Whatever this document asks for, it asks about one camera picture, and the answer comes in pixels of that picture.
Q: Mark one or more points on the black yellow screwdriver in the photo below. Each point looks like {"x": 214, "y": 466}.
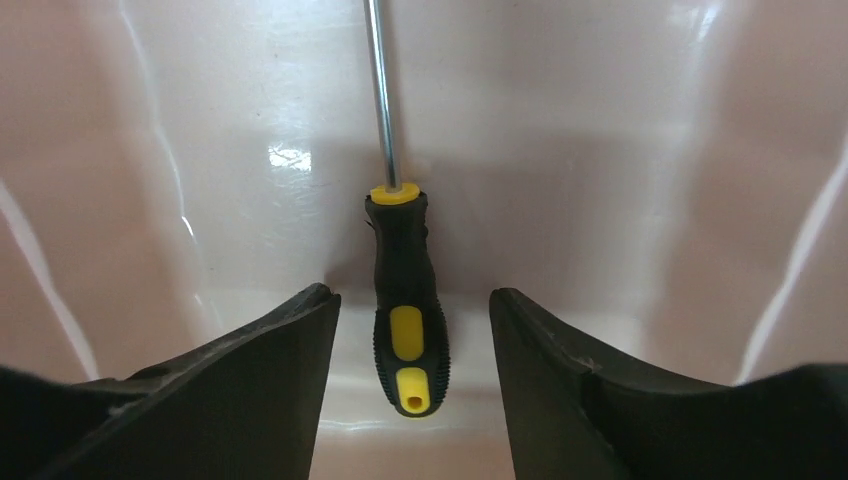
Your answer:
{"x": 410, "y": 338}

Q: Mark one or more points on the pink plastic bin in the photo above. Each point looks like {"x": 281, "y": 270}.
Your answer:
{"x": 669, "y": 177}

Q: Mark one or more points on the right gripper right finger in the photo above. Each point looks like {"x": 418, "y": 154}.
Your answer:
{"x": 579, "y": 408}

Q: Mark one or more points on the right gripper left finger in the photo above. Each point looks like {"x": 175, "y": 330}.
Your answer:
{"x": 243, "y": 406}

